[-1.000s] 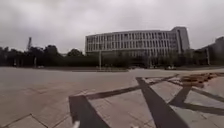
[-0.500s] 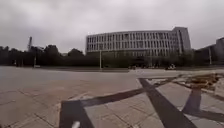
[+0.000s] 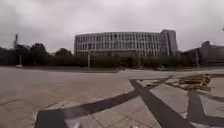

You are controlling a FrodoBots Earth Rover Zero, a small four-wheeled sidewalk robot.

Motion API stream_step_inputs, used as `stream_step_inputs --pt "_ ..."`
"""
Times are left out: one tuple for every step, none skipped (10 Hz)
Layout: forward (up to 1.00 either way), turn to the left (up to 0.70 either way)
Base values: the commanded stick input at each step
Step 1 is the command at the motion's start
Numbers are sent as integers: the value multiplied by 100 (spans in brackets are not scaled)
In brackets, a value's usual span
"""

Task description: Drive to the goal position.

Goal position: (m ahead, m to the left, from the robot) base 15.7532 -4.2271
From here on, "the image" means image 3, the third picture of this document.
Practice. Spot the vehicle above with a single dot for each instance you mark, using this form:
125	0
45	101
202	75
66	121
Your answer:
160	67
121	69
19	66

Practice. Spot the wide pale multi-storey building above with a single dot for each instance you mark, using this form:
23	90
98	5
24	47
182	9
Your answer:
123	43

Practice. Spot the grey paved plaza ground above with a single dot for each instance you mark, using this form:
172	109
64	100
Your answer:
66	85

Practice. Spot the robot's own part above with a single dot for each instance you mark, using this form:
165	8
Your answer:
76	125

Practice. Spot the row of trees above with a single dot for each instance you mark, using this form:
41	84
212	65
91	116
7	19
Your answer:
40	56

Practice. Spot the pile of wooden planks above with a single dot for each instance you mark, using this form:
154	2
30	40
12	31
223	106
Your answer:
195	82

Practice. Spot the tall lamp pole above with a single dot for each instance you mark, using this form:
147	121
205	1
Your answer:
15	46

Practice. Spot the low grey building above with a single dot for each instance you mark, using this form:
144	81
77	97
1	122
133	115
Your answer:
210	53

